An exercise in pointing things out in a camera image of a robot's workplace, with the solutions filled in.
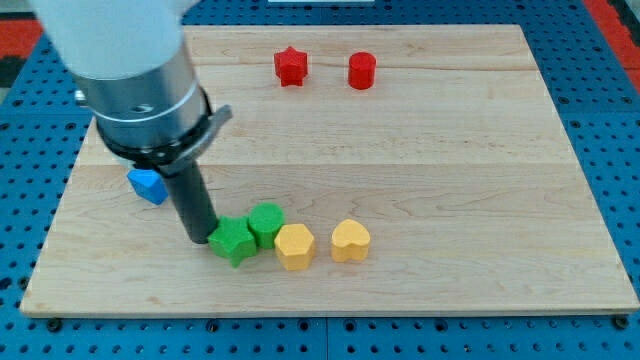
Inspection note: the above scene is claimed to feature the red star block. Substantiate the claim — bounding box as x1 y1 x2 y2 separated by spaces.
274 46 308 87

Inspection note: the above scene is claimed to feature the green cylinder block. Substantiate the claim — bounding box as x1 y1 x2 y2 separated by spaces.
248 202 285 249

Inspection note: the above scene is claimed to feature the yellow hexagon block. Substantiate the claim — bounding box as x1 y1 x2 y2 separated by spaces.
274 224 315 271

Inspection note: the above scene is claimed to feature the green star block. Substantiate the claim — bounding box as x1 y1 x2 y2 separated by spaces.
208 216 258 268

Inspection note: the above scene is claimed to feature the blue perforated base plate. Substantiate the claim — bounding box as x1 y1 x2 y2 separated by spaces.
1 0 639 359

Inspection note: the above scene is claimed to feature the yellow heart block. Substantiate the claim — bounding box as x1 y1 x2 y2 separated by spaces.
331 219 371 263

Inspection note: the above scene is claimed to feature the light wooden board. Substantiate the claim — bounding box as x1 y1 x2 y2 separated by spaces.
20 25 639 318

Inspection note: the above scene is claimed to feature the blue cube block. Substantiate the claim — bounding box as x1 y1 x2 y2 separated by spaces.
127 169 168 205

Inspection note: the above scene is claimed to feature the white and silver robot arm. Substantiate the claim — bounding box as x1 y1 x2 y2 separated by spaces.
29 0 232 244

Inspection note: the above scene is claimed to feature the red cylinder block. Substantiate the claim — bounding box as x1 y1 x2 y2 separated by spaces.
348 52 377 90

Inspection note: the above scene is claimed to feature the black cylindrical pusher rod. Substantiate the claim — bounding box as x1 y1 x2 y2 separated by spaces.
162 162 218 244

